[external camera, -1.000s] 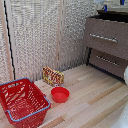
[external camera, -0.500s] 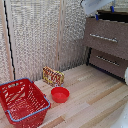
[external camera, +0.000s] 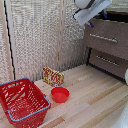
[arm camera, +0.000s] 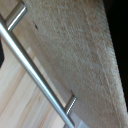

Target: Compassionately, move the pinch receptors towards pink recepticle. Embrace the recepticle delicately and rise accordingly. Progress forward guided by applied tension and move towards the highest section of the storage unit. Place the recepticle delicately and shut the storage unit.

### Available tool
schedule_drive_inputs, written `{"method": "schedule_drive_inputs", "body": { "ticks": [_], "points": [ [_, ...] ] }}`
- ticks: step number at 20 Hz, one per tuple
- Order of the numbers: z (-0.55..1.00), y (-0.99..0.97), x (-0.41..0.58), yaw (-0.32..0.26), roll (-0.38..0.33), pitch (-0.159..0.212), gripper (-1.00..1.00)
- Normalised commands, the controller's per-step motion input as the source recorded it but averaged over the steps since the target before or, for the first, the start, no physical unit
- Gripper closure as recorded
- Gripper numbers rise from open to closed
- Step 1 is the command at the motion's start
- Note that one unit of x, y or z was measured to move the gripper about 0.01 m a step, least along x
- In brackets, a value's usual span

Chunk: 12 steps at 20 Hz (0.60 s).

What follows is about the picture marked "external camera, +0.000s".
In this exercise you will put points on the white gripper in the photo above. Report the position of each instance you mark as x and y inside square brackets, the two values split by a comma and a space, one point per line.
[91, 12]

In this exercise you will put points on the brown drawer cabinet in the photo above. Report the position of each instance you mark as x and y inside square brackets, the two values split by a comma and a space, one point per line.
[106, 46]

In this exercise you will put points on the white folding screen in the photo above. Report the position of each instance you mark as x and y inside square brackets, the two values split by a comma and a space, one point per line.
[36, 36]

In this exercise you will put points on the yellow red snack packet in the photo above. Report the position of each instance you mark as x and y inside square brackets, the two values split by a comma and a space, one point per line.
[53, 76]

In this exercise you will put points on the red plastic bowl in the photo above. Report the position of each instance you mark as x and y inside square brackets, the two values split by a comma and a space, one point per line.
[60, 95]

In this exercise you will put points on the red basket with blue rim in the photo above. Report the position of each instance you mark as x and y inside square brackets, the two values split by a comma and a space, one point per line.
[23, 101]

